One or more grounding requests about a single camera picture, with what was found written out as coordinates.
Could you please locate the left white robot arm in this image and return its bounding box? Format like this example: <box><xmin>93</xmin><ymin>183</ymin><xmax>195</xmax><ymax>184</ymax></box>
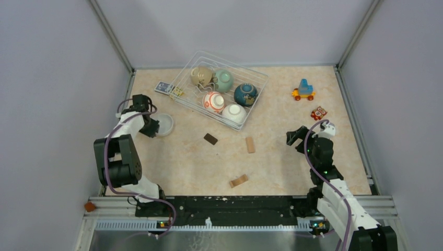
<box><xmin>94</xmin><ymin>94</ymin><xmax>168</xmax><ymax>216</ymax></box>

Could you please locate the light wooden block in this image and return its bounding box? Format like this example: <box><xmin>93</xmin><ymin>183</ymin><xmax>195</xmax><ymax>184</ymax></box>
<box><xmin>245</xmin><ymin>136</ymin><xmax>255</xmax><ymax>154</ymax></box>

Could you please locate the light green ceramic bowl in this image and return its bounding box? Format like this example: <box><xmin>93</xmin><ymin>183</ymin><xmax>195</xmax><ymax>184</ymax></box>
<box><xmin>212</xmin><ymin>69</ymin><xmax>234</xmax><ymax>93</ymax></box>

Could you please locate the white wire dish rack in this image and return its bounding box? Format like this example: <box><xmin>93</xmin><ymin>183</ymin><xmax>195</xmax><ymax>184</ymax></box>
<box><xmin>169</xmin><ymin>51</ymin><xmax>269</xmax><ymax>131</ymax></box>

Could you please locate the white ceramic bowl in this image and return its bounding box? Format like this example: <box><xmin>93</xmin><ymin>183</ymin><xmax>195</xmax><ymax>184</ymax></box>
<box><xmin>221</xmin><ymin>104</ymin><xmax>247</xmax><ymax>124</ymax></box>

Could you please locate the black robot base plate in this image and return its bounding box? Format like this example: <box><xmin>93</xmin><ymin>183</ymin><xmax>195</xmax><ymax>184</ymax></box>
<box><xmin>135</xmin><ymin>196</ymin><xmax>324</xmax><ymax>226</ymax></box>

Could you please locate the notched wooden block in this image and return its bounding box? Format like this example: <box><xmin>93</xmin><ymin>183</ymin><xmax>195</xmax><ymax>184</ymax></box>
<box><xmin>229</xmin><ymin>174</ymin><xmax>249</xmax><ymax>188</ymax></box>

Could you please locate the orange patterned white bowl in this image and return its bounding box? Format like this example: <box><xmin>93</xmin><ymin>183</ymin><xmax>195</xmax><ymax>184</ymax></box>
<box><xmin>203</xmin><ymin>92</ymin><xmax>225</xmax><ymax>114</ymax></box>

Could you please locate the blue yellow toy train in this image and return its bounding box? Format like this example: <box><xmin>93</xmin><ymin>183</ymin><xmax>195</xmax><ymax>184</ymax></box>
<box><xmin>291</xmin><ymin>78</ymin><xmax>316</xmax><ymax>101</ymax></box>

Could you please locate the small orange block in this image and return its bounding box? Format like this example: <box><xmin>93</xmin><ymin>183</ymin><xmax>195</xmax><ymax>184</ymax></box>
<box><xmin>84</xmin><ymin>201</ymin><xmax>97</xmax><ymax>212</ymax></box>

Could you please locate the plain white bowl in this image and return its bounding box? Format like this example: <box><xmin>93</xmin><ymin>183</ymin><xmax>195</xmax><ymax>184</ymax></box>
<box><xmin>152</xmin><ymin>113</ymin><xmax>174</xmax><ymax>136</ymax></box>

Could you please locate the small yellow patterned tile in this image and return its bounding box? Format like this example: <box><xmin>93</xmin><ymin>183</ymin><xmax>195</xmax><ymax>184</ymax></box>
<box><xmin>170</xmin><ymin>87</ymin><xmax>184</xmax><ymax>99</ymax></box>

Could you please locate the red owl toy block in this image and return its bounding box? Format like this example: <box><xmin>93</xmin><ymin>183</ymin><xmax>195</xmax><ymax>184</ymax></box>
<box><xmin>310</xmin><ymin>106</ymin><xmax>328</xmax><ymax>121</ymax></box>

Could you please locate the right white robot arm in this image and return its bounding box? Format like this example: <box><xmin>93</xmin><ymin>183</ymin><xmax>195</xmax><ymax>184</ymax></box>
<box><xmin>286</xmin><ymin>120</ymin><xmax>399</xmax><ymax>250</ymax></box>

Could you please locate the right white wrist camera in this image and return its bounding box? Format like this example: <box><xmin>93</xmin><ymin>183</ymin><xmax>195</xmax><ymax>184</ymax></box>
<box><xmin>317</xmin><ymin>121</ymin><xmax>336</xmax><ymax>139</ymax></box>

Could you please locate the dark brown block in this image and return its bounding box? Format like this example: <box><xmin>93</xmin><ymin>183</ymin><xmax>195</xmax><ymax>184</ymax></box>
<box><xmin>204</xmin><ymin>133</ymin><xmax>218</xmax><ymax>145</ymax></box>

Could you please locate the beige ceramic bowl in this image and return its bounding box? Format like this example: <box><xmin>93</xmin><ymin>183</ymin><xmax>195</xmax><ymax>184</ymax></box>
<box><xmin>190</xmin><ymin>66</ymin><xmax>213</xmax><ymax>87</ymax></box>

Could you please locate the dark teal patterned bowl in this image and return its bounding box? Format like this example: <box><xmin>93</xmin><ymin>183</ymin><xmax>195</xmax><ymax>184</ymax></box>
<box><xmin>234</xmin><ymin>83</ymin><xmax>258</xmax><ymax>107</ymax></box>

